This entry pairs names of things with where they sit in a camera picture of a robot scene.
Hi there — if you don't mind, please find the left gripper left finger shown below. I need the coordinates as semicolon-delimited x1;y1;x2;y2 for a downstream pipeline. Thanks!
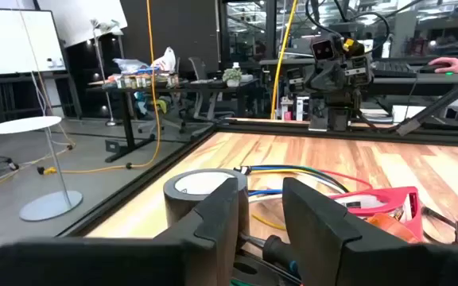
0;176;240;286

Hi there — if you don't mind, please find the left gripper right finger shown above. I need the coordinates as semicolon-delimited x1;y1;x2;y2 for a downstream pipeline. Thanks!
282;176;458;286

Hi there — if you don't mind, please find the black tape roll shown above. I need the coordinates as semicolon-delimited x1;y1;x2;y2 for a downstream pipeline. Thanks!
163;168;250;236

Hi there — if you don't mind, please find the green cable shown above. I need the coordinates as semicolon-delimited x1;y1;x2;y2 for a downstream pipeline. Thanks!
248;164;351;194

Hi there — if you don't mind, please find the black keyboard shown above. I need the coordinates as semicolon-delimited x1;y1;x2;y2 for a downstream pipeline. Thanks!
371;59;417;79

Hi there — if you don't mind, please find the red tape dispenser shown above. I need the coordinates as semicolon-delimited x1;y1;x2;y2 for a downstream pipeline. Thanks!
328;186;425;242

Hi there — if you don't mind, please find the black and blue screwdriver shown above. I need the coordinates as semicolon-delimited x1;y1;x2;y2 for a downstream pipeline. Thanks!
239;232;302;279

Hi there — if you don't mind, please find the small potted plant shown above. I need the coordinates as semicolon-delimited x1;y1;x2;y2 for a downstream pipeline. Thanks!
222;67;244;88

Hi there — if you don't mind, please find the black computer desk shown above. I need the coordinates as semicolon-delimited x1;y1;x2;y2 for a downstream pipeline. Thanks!
258;57;458;97

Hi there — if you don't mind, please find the black computer mouse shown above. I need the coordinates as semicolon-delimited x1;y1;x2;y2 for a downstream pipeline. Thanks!
417;63;451;75

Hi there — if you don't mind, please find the person's hand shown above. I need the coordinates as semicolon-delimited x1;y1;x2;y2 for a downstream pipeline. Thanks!
427;56;458;75

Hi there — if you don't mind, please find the grey office chair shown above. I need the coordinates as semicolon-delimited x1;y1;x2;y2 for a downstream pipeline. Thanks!
135;91;182;134
179;56;236;134

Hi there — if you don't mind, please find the white plastic bag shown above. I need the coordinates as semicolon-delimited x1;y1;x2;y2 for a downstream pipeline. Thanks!
151;46;177;75

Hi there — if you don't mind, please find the white floor lamp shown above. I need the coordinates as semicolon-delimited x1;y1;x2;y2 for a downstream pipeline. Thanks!
89;17;121;128

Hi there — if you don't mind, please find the whiteboard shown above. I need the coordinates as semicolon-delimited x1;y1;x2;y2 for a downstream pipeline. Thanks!
0;7;68;76

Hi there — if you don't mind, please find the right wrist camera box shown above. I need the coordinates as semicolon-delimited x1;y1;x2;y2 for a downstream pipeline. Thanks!
311;36;336;62

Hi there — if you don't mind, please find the thick yellow cord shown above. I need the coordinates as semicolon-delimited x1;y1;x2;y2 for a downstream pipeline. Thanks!
270;0;299;120

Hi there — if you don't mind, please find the black aluminium table frame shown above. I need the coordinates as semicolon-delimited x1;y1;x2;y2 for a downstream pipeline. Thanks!
60;71;458;239

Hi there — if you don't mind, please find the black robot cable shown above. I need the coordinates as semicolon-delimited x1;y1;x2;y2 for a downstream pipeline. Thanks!
304;0;391;55

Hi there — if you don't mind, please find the bundle of coloured cables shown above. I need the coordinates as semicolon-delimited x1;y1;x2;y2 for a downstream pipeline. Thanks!
248;169;333;232

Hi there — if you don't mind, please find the white cable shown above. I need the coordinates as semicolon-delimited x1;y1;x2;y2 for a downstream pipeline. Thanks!
247;174;347;204

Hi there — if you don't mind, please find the blue cable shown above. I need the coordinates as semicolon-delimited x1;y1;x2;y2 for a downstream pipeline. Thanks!
235;165;345;197

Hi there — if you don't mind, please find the yellow cable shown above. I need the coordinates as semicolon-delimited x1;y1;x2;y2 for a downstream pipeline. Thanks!
87;77;260;164

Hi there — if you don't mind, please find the yellow extension cord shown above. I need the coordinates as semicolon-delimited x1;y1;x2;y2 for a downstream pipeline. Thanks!
37;0;162;176

